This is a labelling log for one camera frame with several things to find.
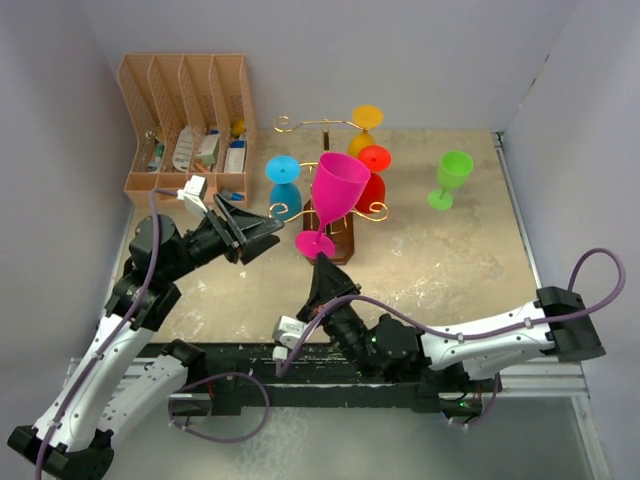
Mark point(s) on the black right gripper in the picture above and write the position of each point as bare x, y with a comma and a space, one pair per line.
329, 284

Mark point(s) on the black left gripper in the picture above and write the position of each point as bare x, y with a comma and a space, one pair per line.
246, 225

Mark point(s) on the pink wine glass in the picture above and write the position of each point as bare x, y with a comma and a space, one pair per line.
338, 184

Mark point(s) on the green wine glass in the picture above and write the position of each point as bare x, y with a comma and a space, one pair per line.
454, 169

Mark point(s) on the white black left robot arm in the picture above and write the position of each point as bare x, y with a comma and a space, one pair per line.
77, 436

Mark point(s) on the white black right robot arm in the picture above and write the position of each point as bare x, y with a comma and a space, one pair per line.
380, 341

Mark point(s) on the gold black wine glass rack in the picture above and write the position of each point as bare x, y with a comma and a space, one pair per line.
336, 136

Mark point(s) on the blue wine glass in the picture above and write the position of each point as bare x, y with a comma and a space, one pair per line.
285, 197

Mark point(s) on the red wine glass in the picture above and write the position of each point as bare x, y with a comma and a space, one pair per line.
377, 159

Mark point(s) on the yellow wine glass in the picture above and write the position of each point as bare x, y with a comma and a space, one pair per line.
366, 118

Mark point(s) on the grey blue cylinder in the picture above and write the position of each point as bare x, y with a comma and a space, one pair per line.
231, 195

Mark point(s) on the white blue box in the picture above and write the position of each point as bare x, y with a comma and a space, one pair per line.
235, 159

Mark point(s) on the white medicine box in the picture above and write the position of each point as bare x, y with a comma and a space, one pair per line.
207, 152

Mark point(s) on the yellow small object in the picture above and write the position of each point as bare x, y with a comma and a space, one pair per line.
238, 127

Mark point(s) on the peach plastic file organizer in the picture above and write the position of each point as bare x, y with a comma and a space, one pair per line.
174, 101

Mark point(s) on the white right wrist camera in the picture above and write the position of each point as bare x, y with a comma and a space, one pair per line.
289, 334

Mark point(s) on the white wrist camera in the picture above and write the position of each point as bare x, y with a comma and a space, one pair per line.
195, 192
289, 334

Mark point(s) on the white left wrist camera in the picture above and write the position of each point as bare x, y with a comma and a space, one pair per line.
195, 192

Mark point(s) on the aluminium table frame rail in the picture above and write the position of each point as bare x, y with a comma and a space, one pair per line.
322, 378

